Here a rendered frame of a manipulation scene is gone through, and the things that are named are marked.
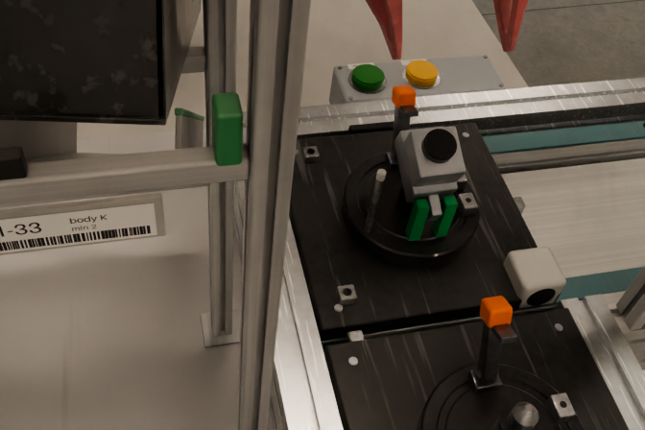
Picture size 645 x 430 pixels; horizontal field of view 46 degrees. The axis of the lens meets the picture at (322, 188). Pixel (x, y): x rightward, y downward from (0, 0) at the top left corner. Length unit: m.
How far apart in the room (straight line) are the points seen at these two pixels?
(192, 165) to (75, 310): 0.51
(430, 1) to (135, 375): 0.77
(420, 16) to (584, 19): 1.76
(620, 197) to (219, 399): 0.52
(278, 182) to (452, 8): 0.94
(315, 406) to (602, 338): 0.29
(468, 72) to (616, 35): 1.98
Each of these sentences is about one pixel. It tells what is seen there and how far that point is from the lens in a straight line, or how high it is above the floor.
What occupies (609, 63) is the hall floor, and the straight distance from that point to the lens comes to 2.79.
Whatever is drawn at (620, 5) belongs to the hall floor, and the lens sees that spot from 3.11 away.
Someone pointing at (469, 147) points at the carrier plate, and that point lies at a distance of 0.87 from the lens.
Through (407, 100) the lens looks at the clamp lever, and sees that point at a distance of 0.76.
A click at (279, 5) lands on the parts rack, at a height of 1.39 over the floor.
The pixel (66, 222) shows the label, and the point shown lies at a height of 1.29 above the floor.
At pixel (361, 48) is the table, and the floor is 0.86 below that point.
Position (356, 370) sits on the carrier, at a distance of 0.68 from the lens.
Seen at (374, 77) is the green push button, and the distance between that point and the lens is 0.92.
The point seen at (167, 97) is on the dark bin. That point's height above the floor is 1.31.
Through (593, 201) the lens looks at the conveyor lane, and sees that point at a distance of 0.95.
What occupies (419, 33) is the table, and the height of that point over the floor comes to 0.86.
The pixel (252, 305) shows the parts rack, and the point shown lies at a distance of 0.44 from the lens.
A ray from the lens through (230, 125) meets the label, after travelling 0.32.
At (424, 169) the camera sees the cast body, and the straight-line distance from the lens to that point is 0.67.
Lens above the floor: 1.56
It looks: 49 degrees down
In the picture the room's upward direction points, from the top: 9 degrees clockwise
